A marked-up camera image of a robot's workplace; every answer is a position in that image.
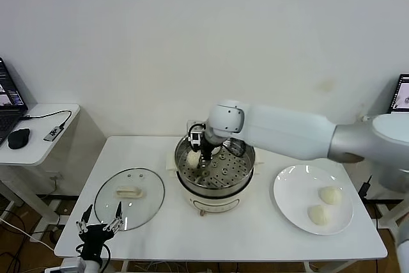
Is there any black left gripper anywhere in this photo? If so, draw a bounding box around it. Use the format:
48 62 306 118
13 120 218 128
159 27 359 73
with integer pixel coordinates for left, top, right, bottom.
75 201 125 260

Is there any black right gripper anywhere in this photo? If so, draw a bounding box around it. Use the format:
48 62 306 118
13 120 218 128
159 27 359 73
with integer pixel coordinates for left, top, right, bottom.
200 136 220 169

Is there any white steamed baozi bun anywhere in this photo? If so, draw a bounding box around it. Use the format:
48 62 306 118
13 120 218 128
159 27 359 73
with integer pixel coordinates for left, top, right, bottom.
185 150 203 169
318 185 343 206
307 204 331 226

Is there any glass lid with cream handle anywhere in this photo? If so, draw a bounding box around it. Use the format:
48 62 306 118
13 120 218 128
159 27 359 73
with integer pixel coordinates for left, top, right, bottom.
94 167 166 231

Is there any stainless steel steamer basket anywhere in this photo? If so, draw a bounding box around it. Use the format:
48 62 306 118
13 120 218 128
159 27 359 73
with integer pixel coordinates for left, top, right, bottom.
174 127 256 197

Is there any cream electric cooking pot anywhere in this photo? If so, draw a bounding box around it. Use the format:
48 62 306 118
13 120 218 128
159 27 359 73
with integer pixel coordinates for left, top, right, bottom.
165 150 268 218

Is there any white round plate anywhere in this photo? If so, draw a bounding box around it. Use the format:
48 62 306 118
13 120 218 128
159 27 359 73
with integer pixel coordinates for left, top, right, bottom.
273 164 354 235

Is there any white side table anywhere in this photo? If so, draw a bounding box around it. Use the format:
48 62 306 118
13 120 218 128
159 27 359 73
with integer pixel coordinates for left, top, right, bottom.
360 114 405 232
0 104 82 234

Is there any silver usb hub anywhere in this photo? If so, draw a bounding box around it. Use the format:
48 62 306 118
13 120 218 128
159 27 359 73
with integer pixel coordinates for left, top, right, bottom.
43 124 64 142

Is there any black computer mouse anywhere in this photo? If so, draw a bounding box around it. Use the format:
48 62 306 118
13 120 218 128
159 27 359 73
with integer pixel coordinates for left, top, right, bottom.
8 128 32 150

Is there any black open laptop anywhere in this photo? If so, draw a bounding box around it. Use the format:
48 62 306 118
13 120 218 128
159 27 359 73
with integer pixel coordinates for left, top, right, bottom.
0 58 29 148

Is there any grey open laptop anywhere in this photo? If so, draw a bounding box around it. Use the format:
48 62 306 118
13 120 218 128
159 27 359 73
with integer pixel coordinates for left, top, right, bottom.
388 74 409 114

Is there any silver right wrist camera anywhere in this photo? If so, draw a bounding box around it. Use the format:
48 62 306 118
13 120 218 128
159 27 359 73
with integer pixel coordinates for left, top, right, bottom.
187 121 207 151

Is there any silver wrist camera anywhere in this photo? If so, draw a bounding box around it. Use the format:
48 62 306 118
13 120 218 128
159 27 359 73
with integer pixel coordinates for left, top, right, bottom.
187 121 207 151
60 257 88 273

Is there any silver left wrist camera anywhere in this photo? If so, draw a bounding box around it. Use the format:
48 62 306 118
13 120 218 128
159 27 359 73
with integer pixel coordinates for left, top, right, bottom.
60 257 88 273

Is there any black floor cable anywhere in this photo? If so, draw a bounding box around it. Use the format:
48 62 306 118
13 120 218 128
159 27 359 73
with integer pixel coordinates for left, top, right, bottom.
0 210 26 234

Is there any white floor cable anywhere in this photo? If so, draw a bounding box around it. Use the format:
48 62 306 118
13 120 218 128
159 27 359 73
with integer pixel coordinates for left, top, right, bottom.
0 218 57 251

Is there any black usb cable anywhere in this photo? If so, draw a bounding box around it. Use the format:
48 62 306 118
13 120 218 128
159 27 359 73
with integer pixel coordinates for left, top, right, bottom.
20 110 73 129

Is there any black power cable with adapter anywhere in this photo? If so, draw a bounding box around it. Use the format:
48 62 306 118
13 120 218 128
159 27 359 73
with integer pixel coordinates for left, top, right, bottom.
358 175 373 199

